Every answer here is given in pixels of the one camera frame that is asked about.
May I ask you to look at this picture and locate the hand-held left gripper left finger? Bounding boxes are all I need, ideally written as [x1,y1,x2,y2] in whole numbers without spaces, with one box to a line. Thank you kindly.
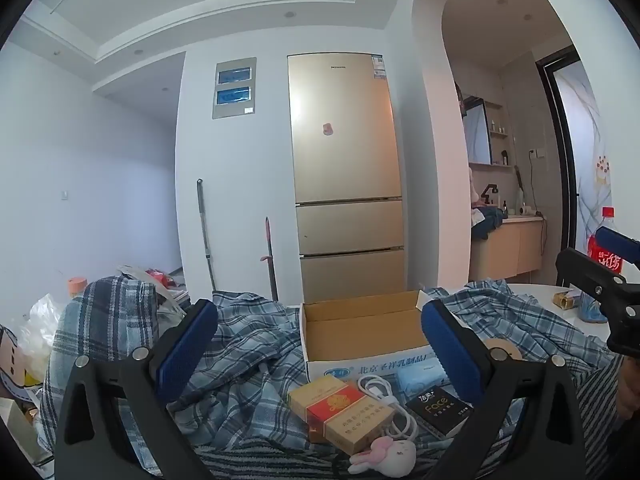
[54,299,221,480]

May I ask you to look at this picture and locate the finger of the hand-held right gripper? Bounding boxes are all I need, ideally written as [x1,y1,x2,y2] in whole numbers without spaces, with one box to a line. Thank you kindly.
[595,226,640,277]
[555,247,640,323]

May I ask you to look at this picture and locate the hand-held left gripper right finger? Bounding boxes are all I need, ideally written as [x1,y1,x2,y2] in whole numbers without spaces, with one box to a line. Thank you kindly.
[420,297,586,480]

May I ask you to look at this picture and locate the light blue wipes pack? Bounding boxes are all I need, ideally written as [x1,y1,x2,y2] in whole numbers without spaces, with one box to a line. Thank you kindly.
[395,371,451,401]

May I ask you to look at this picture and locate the brown tape roll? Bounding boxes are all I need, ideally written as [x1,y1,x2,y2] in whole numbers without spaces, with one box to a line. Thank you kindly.
[482,338,523,361]

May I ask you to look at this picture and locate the black tissue pack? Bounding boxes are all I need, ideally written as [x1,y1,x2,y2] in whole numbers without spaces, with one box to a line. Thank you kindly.
[404,385,475,438]

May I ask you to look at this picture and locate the white charging cable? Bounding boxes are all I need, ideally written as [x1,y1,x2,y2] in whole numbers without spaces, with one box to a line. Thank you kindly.
[357,377,418,443]

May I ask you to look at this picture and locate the cardboard box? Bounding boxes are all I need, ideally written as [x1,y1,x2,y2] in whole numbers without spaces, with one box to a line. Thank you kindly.
[299,289,451,383]

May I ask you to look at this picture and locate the white pink plush bunny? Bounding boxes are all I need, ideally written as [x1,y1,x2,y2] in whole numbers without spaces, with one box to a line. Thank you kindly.
[347,435,417,476]

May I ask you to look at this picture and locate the gold red cigarette carton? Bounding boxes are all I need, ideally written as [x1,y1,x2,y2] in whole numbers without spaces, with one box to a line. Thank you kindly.
[287,375,388,458]

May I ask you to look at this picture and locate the person's right forearm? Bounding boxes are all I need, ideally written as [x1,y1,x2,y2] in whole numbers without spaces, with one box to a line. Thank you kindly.
[617,360,640,421]

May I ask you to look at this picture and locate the blue patterned cup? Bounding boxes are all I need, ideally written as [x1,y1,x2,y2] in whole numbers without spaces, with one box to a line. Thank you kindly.
[577,287,608,323]

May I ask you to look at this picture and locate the red cola bottle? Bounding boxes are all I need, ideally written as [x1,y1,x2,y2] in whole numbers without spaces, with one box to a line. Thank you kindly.
[587,206,626,281]

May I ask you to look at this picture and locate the blue plaid cloth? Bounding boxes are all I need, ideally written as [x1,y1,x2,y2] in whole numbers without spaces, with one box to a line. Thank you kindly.
[42,276,613,480]

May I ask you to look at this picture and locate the wooden vanity cabinet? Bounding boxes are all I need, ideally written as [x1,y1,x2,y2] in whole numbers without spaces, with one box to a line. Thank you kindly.
[469,215,547,281]

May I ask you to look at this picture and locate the blue garment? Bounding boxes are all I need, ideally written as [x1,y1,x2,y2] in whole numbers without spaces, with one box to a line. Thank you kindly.
[470,205,508,240]

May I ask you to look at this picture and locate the clear plastic bag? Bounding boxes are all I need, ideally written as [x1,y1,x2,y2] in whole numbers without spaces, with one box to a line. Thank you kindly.
[15,292,68,381]

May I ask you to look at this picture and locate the bathroom mirror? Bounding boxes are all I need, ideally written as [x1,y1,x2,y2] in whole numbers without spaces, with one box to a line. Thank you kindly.
[462,95,493,166]

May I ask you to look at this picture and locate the gold refrigerator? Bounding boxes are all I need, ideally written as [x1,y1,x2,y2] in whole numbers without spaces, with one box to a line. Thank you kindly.
[286,51,407,306]

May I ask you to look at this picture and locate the dark pink broom handle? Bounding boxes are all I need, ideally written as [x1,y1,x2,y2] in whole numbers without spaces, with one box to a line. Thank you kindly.
[260,216,279,302]

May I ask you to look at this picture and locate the grey mop handle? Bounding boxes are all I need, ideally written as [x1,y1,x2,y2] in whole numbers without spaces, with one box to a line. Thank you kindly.
[196,178,217,292]

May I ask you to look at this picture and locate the dark door frame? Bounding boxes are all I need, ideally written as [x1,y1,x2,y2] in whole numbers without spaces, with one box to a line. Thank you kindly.
[535,57,581,261]

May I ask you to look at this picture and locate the wall electrical panel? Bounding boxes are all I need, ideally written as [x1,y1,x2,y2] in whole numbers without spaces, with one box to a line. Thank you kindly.
[212,57,257,120]

